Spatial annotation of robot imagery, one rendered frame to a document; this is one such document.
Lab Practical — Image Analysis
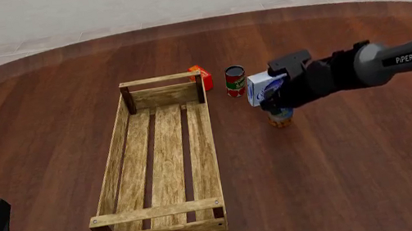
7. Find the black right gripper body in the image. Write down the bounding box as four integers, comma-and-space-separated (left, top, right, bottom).
278, 57, 338, 110

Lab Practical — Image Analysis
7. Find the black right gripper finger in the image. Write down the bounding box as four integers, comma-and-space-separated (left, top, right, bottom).
258, 88, 287, 114
274, 99, 296, 114

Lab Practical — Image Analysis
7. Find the wooden slat tray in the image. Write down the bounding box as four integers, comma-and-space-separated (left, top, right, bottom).
67, 69, 230, 231

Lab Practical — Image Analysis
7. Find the white and blue carton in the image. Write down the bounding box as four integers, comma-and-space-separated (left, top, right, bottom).
243, 67, 292, 110

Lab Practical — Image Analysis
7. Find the red tomato sauce can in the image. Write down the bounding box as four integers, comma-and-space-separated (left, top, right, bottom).
223, 63, 250, 100

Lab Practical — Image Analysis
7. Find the orange food box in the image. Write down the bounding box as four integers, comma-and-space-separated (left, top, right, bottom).
187, 62, 216, 94

